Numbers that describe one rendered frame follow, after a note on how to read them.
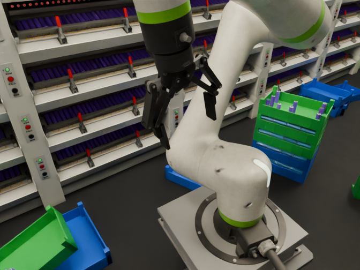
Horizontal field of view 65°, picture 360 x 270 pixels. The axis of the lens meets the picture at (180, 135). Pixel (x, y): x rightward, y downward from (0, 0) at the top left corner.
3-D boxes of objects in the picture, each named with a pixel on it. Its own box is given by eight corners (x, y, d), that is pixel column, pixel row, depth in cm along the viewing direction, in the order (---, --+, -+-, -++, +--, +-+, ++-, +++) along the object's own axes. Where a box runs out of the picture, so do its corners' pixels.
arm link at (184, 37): (168, -1, 53) (126, 16, 50) (208, 9, 45) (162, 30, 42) (174, 31, 57) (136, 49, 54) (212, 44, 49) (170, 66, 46)
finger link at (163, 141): (164, 125, 58) (160, 126, 58) (171, 149, 62) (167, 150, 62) (156, 119, 60) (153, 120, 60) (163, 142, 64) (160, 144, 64)
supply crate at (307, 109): (330, 114, 139) (335, 99, 135) (320, 132, 126) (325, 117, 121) (271, 98, 154) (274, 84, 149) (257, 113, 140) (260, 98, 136)
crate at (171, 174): (233, 177, 148) (235, 165, 144) (217, 201, 134) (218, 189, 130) (185, 158, 162) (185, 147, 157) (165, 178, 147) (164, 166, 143)
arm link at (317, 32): (277, 48, 80) (290, 3, 77) (325, 55, 74) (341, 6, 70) (254, 37, 66) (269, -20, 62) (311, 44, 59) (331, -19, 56)
